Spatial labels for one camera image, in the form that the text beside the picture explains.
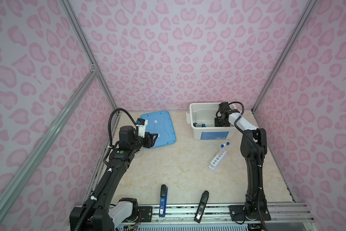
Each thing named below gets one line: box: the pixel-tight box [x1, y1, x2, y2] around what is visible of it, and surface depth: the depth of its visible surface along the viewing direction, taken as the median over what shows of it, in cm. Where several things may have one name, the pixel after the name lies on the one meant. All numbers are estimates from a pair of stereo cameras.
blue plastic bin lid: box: [139, 110, 177, 149], surface depth 112 cm
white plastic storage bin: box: [185, 102, 238, 141], surface depth 100 cm
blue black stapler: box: [158, 183, 169, 218], surface depth 77 cm
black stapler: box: [194, 190, 210, 224], surface depth 73 cm
